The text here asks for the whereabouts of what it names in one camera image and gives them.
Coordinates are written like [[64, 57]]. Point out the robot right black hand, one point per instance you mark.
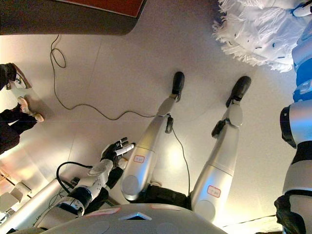
[[304, 9]]

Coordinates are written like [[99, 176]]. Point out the robot left black hand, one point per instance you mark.
[[114, 152]]

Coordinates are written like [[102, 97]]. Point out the white fringed pillow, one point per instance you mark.
[[258, 31]]

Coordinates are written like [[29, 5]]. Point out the robot left silver arm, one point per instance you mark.
[[90, 185]]

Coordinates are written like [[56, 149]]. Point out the robot right silver arm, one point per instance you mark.
[[299, 146]]

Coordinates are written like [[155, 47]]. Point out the robot left silver leg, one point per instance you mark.
[[146, 151]]

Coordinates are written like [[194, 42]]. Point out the robot silver leg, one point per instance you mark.
[[146, 151], [219, 165]]

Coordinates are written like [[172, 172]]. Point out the robot grey torso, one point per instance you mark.
[[126, 223]]

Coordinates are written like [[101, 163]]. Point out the person beige shoe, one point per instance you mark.
[[31, 111], [23, 78]]

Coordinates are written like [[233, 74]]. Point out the silver metal pole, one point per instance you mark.
[[31, 204]]

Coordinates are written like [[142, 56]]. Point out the person black trouser leg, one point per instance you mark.
[[12, 129], [6, 74]]

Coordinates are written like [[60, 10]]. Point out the robot right silver leg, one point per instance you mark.
[[219, 165]]

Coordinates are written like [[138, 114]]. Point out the white box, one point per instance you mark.
[[13, 197]]

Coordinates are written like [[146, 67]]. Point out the dark wooden desk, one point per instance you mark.
[[61, 17]]

